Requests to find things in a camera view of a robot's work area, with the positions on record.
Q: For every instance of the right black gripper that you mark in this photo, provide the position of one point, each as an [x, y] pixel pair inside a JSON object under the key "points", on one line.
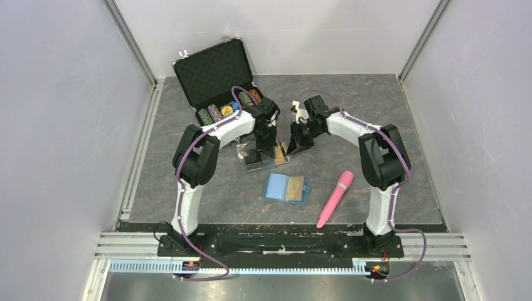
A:
{"points": [[297, 143]]}

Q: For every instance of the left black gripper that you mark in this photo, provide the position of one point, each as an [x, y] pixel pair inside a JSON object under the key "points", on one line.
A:
{"points": [[270, 145]]}

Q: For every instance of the clear card box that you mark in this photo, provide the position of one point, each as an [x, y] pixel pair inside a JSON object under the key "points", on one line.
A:
{"points": [[262, 156]]}

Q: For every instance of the gold credit card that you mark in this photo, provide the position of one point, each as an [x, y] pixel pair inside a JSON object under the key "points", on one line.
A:
{"points": [[295, 187]]}

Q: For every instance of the blue leather card holder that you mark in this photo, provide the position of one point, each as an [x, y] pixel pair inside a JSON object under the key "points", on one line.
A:
{"points": [[286, 189]]}

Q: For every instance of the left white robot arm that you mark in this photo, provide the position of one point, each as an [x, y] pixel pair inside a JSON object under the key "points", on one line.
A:
{"points": [[196, 157]]}

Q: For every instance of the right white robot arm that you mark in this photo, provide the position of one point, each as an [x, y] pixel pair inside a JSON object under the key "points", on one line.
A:
{"points": [[384, 161]]}

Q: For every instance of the gold card stack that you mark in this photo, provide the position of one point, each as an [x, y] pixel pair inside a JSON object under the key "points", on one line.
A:
{"points": [[280, 156]]}

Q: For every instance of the green poker chip stack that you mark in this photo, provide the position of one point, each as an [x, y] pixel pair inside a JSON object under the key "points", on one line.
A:
{"points": [[244, 98]]}

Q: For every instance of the orange brown chip stack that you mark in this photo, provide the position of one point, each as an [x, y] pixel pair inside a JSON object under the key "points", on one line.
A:
{"points": [[256, 95]]}

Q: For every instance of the yellow dealer chip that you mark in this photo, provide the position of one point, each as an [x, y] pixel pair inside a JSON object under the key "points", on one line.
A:
{"points": [[227, 110]]}

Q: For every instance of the purple grey chip stack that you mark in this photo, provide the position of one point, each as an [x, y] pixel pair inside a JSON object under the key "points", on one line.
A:
{"points": [[215, 113]]}

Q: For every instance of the pink cylindrical tool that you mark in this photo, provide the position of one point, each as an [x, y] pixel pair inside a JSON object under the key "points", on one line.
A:
{"points": [[342, 185]]}

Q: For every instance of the dark green chip stack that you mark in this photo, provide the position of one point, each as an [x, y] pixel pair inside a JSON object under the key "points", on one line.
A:
{"points": [[205, 117]]}

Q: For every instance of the black poker chip case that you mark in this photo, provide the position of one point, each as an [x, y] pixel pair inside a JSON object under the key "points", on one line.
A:
{"points": [[207, 76]]}

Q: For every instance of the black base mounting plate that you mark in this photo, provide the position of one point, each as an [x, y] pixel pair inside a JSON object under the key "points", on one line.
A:
{"points": [[348, 241]]}

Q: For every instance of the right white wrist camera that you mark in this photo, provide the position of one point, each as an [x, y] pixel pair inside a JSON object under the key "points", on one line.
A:
{"points": [[295, 110]]}

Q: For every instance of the white cable duct strip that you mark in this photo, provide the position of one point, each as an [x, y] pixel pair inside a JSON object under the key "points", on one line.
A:
{"points": [[180, 267]]}

